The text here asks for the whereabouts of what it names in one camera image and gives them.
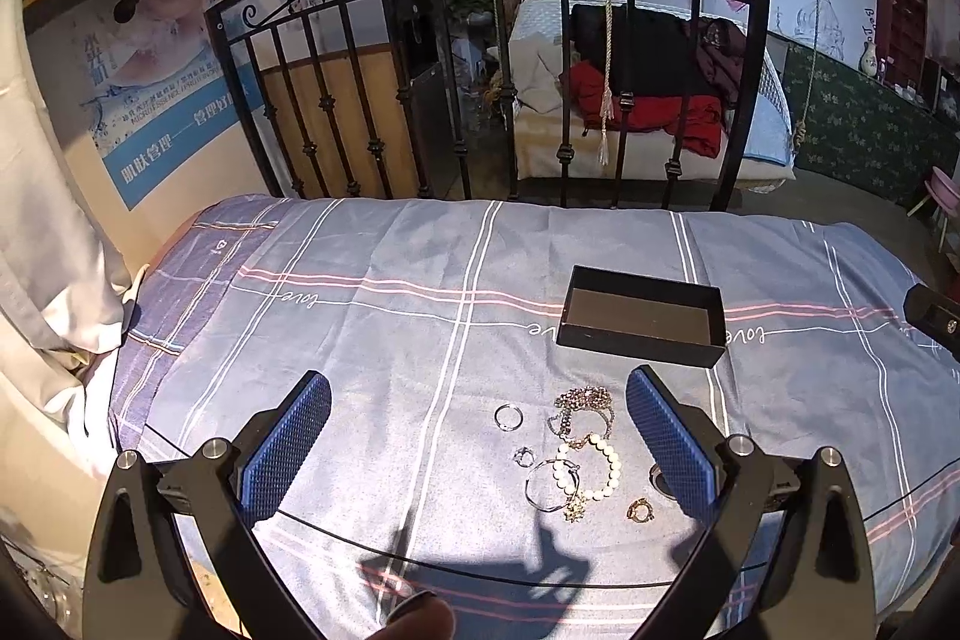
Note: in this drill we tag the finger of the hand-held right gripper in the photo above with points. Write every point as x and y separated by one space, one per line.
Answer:
934 314

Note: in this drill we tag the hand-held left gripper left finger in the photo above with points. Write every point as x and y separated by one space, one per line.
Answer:
289 445

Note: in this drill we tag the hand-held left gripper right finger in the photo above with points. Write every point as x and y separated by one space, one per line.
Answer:
671 445

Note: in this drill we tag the gold earring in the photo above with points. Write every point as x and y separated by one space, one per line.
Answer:
637 511

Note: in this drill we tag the black jewelry box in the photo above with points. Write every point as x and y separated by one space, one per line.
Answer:
637 340

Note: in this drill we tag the gold star pendant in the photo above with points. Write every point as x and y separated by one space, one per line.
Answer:
576 512

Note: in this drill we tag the thin silver bangle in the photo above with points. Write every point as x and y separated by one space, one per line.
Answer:
528 488

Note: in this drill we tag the person's left hand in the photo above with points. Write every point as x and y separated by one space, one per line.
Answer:
420 625

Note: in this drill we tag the pink chair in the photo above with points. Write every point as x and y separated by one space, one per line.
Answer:
941 186

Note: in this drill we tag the plaid blue-grey cloth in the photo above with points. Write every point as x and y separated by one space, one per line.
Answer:
412 347

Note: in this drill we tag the green floral cloth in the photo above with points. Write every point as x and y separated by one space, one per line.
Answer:
862 138

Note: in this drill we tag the white vase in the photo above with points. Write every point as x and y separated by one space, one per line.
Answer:
868 61

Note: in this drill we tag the red booth cabinet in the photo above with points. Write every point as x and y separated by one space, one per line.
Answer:
900 3

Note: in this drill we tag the white curtain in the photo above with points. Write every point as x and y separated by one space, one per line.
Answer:
45 235

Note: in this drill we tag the red cloth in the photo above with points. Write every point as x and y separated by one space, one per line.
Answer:
675 123

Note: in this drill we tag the dark red jacket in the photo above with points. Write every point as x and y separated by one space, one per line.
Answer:
716 59

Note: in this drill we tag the background bed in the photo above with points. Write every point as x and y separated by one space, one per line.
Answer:
540 130

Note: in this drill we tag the black cloth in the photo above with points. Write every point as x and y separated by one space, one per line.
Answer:
645 48

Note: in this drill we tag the black iron bed frame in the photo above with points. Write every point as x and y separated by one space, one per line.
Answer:
750 48

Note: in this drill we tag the face wall poster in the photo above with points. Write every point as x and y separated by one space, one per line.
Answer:
165 108

